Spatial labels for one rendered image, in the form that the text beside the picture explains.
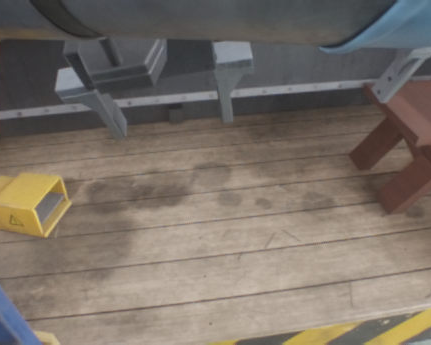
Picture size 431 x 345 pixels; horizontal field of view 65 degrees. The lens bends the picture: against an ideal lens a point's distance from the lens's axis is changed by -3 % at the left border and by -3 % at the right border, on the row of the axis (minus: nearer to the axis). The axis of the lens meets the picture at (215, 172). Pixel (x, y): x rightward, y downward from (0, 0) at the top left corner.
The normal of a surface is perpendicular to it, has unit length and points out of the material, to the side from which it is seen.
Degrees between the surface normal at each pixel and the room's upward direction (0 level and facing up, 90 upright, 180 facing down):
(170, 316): 0
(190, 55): 114
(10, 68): 90
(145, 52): 25
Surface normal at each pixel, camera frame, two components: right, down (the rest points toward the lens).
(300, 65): 0.12, 0.61
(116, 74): 0.09, 0.88
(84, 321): -0.04, -0.78
